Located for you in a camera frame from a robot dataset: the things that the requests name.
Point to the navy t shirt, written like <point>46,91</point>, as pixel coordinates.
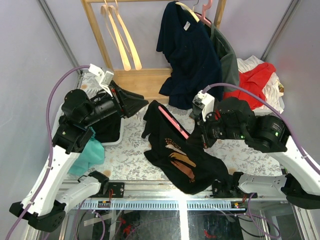
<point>188,49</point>

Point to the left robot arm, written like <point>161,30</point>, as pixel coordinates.
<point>45,209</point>

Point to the wooden clothes rack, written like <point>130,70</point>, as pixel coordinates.
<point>147,81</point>

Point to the pink hanger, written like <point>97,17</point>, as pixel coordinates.
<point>203,15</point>
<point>174,122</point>

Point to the black t shirt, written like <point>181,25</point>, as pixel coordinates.
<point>187,166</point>

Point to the black garment in basket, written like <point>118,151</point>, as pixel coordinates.
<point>74,132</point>

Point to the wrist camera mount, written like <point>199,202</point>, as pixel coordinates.
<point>202,105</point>
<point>102,77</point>

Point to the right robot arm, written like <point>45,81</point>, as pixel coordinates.
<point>233,119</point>

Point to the wooden hanger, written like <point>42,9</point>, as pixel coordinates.
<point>118,39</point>
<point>131,49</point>

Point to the floral table mat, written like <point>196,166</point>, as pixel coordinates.
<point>126,160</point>

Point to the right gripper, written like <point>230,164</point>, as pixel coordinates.
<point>207,141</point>

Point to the grey t shirt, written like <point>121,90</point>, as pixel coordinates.
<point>225,65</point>

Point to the white plastic basket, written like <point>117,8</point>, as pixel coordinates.
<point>110,131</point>

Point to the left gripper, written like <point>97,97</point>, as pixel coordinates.
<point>127,103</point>

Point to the teal cloth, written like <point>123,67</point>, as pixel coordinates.
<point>92,154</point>

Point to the red t shirt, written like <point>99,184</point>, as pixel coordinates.
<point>253,81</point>

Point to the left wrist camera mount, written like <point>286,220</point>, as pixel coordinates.
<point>102,77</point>

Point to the pink hanger on rack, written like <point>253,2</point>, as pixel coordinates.
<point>203,15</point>

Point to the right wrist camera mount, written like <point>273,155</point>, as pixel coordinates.
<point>202,105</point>

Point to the white garment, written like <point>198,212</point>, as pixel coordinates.
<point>273,89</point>

